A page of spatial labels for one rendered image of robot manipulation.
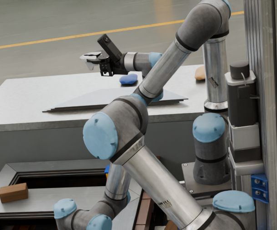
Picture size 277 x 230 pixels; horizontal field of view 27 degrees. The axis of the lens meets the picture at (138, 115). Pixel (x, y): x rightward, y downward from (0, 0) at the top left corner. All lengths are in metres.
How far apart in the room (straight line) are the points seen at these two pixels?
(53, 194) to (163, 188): 1.15
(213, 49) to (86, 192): 0.91
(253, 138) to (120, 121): 0.48
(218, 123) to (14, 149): 1.25
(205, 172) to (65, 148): 0.96
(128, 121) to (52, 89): 1.67
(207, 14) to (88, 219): 0.77
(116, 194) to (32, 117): 1.15
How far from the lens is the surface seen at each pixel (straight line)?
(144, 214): 2.40
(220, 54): 2.09
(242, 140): 1.82
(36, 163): 2.90
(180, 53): 1.98
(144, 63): 2.20
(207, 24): 1.94
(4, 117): 2.98
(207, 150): 2.09
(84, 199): 2.54
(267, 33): 1.61
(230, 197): 1.67
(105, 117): 1.52
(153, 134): 2.74
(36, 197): 2.63
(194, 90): 2.89
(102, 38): 2.25
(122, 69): 2.27
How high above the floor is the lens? 2.21
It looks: 25 degrees down
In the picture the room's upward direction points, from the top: 9 degrees counter-clockwise
